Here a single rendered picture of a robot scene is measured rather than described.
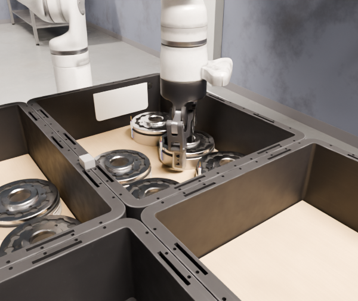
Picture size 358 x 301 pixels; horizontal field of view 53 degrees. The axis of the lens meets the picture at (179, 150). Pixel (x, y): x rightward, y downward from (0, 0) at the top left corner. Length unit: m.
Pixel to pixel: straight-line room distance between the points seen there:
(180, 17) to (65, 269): 0.35
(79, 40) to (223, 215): 0.60
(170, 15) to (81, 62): 0.44
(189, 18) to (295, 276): 0.36
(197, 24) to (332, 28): 2.21
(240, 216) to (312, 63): 2.40
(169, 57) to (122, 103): 0.26
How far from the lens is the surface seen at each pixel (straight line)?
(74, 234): 0.36
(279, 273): 0.47
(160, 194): 0.40
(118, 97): 0.77
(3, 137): 0.71
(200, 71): 0.55
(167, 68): 0.55
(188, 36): 0.53
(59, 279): 0.36
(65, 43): 0.91
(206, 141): 0.66
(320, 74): 2.79
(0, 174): 0.69
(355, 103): 2.66
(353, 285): 0.48
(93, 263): 0.37
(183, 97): 0.55
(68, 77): 0.93
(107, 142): 0.73
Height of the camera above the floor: 1.16
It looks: 29 degrees down
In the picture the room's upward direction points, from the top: straight up
